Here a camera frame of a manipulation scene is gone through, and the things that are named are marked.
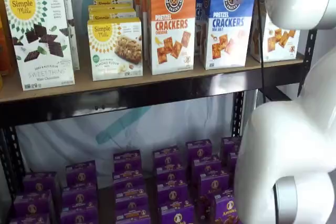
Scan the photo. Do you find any blue white pretzel crackers box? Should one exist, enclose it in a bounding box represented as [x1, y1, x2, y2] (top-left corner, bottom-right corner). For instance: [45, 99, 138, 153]
[203, 0, 258, 71]
[195, 0, 211, 62]

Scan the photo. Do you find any yellow pretzel crackers box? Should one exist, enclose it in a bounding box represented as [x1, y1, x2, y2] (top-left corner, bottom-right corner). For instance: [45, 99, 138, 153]
[249, 8, 301, 64]

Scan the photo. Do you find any Simple Mills almond bars box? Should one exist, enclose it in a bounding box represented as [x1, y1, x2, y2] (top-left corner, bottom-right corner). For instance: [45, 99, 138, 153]
[86, 16, 144, 82]
[88, 7, 138, 22]
[93, 0, 134, 9]

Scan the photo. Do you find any wooden shelf board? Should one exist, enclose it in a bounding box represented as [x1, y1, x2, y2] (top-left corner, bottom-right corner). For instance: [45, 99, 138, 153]
[0, 52, 305, 103]

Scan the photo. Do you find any dark metal shelf rack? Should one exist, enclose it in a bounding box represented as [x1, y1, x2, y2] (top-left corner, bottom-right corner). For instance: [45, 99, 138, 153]
[0, 28, 318, 224]

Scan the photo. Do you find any purple Annie's box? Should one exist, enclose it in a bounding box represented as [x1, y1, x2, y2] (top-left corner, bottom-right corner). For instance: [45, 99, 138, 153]
[185, 139, 214, 162]
[13, 189, 55, 218]
[22, 172, 59, 196]
[112, 168, 145, 193]
[160, 202, 195, 224]
[8, 212, 52, 224]
[191, 155, 222, 179]
[197, 170, 231, 196]
[227, 152, 239, 174]
[114, 188, 150, 211]
[156, 180, 190, 206]
[65, 160, 98, 187]
[212, 194, 242, 224]
[219, 136, 242, 159]
[59, 204, 100, 224]
[61, 184, 99, 209]
[152, 145, 182, 168]
[113, 150, 143, 174]
[115, 208, 152, 224]
[155, 163, 187, 185]

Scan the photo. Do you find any Simple Mills Sweet Thins box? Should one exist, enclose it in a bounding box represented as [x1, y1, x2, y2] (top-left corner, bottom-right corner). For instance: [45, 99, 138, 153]
[3, 0, 76, 91]
[17, 0, 81, 72]

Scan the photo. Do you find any dark orange snack box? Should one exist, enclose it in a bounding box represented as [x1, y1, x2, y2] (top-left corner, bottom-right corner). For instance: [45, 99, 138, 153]
[0, 0, 16, 77]

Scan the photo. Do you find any white backdrop cloth teal logo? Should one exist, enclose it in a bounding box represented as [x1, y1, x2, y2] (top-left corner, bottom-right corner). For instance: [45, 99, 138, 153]
[15, 0, 259, 180]

